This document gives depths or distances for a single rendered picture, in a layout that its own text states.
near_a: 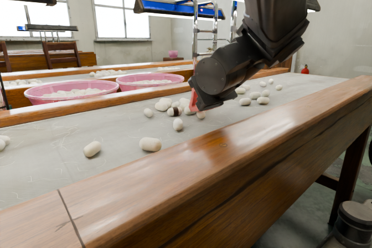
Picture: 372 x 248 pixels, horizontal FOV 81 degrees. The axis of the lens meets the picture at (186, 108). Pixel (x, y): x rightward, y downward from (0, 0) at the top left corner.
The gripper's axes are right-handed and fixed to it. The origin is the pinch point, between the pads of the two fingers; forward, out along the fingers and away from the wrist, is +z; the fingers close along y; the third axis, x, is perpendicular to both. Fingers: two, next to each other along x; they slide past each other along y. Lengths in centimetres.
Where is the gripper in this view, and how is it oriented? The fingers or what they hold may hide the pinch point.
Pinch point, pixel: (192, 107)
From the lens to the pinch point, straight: 51.1
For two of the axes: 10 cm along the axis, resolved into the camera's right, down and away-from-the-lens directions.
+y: -7.6, 2.0, -6.2
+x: 4.3, 8.7, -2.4
